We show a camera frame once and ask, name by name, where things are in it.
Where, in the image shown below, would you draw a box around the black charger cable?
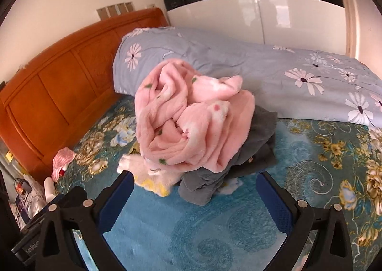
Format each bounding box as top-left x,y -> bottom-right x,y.
13,178 -> 36,204

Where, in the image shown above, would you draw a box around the light grey garment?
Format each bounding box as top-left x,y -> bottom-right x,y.
178,166 -> 239,206

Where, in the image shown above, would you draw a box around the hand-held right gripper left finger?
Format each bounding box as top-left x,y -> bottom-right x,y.
34,170 -> 135,271

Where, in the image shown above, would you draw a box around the light blue flower pillow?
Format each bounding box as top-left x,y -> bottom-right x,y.
113,27 -> 382,128

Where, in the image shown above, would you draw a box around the cream fleece garment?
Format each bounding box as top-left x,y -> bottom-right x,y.
117,152 -> 182,197

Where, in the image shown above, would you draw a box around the cream door frame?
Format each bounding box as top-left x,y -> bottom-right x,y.
340,0 -> 363,59

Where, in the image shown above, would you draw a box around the teal floral blanket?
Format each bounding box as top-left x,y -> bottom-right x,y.
55,95 -> 382,271

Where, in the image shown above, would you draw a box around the pink fleece pants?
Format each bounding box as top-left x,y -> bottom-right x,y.
134,59 -> 255,174

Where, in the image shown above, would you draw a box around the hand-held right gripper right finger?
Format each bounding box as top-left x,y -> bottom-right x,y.
256,171 -> 354,271

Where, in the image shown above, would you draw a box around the white bottle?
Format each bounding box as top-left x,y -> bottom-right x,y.
44,177 -> 57,203

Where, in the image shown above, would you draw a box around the pink checked cloth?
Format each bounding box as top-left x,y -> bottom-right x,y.
51,147 -> 77,182

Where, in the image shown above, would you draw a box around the dark grey buttoned garment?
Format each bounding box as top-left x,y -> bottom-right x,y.
222,106 -> 278,180

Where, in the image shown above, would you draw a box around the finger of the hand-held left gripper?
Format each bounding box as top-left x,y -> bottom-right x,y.
39,186 -> 88,214

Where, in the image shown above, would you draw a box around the wooden bed headboard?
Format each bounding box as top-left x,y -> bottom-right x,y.
0,7 -> 169,185

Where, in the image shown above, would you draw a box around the white wardrobe with black stripe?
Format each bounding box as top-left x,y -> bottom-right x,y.
149,0 -> 348,46

